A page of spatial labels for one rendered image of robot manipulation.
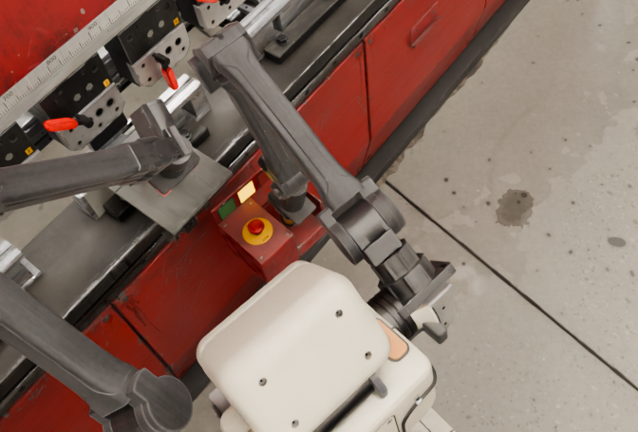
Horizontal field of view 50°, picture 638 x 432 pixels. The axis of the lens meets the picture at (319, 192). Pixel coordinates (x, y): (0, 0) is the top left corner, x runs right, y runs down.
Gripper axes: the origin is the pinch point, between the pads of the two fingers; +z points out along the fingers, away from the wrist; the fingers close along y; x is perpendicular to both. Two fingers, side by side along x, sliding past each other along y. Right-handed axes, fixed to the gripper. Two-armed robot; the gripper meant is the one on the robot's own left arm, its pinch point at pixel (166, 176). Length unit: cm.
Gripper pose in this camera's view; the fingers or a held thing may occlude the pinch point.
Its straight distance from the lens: 145.6
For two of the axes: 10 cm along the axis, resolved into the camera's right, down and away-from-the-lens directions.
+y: -6.3, 6.9, -3.7
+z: -2.9, 2.3, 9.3
